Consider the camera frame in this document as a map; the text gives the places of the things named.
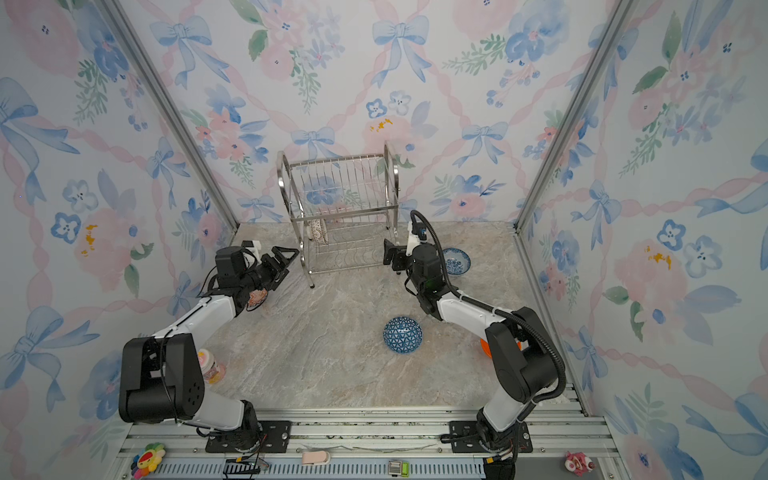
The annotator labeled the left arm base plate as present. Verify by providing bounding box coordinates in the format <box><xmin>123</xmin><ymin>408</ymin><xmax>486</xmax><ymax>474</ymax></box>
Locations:
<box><xmin>205</xmin><ymin>420</ymin><xmax>292</xmax><ymax>454</ymax></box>

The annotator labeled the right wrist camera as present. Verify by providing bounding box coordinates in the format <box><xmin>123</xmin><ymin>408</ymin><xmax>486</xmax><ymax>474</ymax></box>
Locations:
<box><xmin>407</xmin><ymin>219</ymin><xmax>428</xmax><ymax>249</ymax></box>

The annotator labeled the white maroon patterned bowl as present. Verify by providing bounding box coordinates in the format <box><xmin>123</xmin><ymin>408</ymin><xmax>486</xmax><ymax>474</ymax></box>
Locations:
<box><xmin>307</xmin><ymin>219</ymin><xmax>329</xmax><ymax>245</ymax></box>

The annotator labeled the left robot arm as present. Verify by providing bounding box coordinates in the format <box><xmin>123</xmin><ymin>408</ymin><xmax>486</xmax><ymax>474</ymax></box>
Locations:
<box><xmin>118</xmin><ymin>242</ymin><xmax>299</xmax><ymax>452</ymax></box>

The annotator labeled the pink eraser block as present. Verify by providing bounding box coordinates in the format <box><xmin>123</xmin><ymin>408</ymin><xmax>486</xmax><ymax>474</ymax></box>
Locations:
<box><xmin>301</xmin><ymin>450</ymin><xmax>331</xmax><ymax>466</ymax></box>

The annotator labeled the pink white cup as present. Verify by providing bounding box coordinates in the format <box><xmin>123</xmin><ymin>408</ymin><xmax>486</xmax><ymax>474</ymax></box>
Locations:
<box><xmin>197</xmin><ymin>348</ymin><xmax>226</xmax><ymax>385</ymax></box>

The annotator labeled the small green device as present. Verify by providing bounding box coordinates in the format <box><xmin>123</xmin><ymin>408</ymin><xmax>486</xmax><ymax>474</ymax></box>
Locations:
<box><xmin>387</xmin><ymin>460</ymin><xmax>410</xmax><ymax>478</ymax></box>

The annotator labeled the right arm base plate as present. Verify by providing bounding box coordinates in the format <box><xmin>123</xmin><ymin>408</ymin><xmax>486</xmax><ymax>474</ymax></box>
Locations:
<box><xmin>440</xmin><ymin>420</ymin><xmax>533</xmax><ymax>454</ymax></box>

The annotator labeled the colourful flower toy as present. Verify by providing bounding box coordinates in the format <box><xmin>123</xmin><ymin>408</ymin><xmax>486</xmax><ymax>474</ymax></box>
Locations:
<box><xmin>130</xmin><ymin>443</ymin><xmax>166</xmax><ymax>479</ymax></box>

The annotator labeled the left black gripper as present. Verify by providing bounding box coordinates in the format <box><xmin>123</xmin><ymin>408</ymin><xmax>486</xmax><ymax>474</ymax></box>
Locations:
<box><xmin>241</xmin><ymin>247</ymin><xmax>298</xmax><ymax>294</ymax></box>

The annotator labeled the chrome wire dish rack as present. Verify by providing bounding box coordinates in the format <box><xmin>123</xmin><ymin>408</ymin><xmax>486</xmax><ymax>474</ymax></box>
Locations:
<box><xmin>276</xmin><ymin>143</ymin><xmax>400</xmax><ymax>287</ymax></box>

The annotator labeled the orange patterned bowl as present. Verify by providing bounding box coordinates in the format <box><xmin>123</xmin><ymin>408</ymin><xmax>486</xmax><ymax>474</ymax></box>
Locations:
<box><xmin>246</xmin><ymin>289</ymin><xmax>269</xmax><ymax>311</ymax></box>

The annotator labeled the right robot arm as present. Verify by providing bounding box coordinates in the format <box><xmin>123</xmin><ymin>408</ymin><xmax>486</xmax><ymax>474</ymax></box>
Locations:
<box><xmin>383</xmin><ymin>239</ymin><xmax>567</xmax><ymax>461</ymax></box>

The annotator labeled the dark blue patterned bowl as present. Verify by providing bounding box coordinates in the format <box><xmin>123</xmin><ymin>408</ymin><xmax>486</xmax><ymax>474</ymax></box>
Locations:
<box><xmin>382</xmin><ymin>316</ymin><xmax>423</xmax><ymax>354</ymax></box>

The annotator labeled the pink plush toy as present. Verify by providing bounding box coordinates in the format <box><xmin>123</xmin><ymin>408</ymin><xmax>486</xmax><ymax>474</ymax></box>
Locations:
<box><xmin>564</xmin><ymin>452</ymin><xmax>596</xmax><ymax>477</ymax></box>

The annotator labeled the plain orange bowl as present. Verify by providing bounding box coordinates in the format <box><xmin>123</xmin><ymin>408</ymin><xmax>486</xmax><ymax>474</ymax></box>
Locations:
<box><xmin>480</xmin><ymin>340</ymin><xmax>523</xmax><ymax>358</ymax></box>

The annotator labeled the blue white floral bowl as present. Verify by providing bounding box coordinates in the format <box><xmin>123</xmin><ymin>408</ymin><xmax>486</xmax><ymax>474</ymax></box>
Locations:
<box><xmin>442</xmin><ymin>247</ymin><xmax>471</xmax><ymax>276</ymax></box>

